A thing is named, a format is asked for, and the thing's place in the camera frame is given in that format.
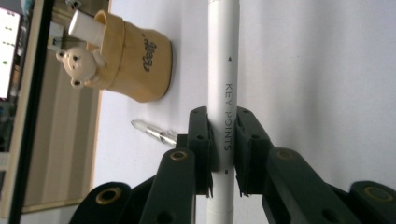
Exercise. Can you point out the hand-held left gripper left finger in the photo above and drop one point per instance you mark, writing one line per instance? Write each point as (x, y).
(199, 149)

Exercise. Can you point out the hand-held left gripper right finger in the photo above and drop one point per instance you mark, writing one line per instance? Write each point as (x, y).
(255, 168)

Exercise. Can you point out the long white pen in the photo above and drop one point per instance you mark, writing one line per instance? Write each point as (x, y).
(222, 62)

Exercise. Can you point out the tan bear pen holder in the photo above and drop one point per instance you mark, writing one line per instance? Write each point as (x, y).
(137, 65)

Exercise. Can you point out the short thick white marker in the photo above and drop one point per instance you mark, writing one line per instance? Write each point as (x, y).
(85, 28)

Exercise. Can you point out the silver pen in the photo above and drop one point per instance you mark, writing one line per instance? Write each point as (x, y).
(154, 133)

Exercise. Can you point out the white table mat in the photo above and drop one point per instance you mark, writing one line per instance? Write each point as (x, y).
(311, 77)

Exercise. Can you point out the wooden table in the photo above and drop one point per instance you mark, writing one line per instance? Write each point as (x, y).
(62, 155)

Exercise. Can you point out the monitor screen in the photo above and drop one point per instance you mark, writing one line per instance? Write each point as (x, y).
(7, 56)

